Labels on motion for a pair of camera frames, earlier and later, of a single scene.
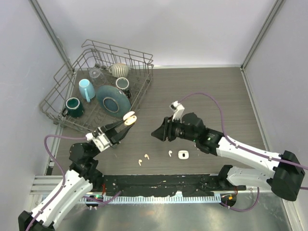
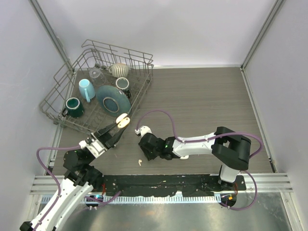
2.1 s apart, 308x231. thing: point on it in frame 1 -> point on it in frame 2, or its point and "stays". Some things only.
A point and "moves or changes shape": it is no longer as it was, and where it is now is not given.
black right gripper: x=165 y=130 -> x=149 y=156
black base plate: x=156 y=185 stays
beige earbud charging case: x=129 y=118 moves or changes shape
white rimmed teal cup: x=122 y=83 stays
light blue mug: x=86 y=90 stays
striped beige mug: x=119 y=70 stays
